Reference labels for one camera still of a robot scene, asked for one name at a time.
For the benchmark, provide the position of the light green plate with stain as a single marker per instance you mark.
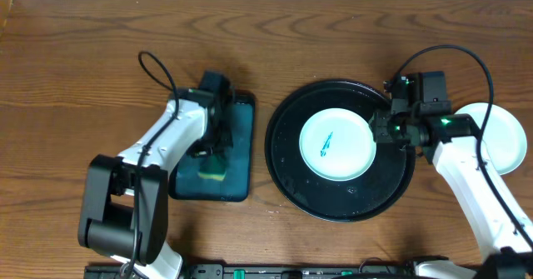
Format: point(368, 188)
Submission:
point(337, 144)

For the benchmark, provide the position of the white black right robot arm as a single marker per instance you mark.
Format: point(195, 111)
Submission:
point(453, 144)

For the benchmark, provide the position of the rectangular black water tray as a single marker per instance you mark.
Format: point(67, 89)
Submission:
point(187, 185)

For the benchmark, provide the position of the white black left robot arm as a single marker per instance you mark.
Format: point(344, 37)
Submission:
point(124, 211)

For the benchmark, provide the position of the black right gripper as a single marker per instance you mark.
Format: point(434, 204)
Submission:
point(381, 127)

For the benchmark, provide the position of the green yellow sponge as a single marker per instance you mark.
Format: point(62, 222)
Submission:
point(214, 168)

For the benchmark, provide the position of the round black tray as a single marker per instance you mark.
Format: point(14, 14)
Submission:
point(351, 201)

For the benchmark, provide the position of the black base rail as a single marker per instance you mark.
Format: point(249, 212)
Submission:
point(291, 272)

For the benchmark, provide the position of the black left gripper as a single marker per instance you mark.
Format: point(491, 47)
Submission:
point(212, 146)

